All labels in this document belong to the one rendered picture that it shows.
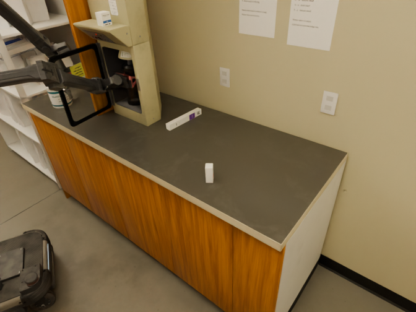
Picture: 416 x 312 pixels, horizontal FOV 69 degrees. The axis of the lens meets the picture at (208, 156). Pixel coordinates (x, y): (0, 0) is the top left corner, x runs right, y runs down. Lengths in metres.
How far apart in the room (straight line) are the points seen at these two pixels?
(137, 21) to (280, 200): 1.10
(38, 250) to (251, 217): 1.54
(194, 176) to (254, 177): 0.27
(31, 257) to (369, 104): 2.12
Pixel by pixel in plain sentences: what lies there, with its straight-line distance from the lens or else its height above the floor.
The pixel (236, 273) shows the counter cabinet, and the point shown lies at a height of 0.54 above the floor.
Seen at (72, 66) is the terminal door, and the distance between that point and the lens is 1.85.
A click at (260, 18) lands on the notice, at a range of 1.66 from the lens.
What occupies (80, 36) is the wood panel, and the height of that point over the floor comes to 1.42.
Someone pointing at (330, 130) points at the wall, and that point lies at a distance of 1.67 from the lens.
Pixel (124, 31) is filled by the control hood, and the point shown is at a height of 1.49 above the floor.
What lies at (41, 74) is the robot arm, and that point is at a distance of 1.38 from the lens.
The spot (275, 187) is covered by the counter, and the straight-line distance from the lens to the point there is 1.37.
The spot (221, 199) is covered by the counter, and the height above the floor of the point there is 0.94.
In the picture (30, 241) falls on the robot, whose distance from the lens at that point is 2.42.
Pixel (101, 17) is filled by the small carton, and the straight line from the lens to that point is 1.68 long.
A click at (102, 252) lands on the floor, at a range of 2.46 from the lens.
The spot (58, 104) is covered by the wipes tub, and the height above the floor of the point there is 0.97.
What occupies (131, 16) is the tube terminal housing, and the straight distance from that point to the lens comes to 1.67.
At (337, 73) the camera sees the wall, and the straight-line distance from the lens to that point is 1.56.
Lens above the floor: 1.83
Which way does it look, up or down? 36 degrees down
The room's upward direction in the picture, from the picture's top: 3 degrees counter-clockwise
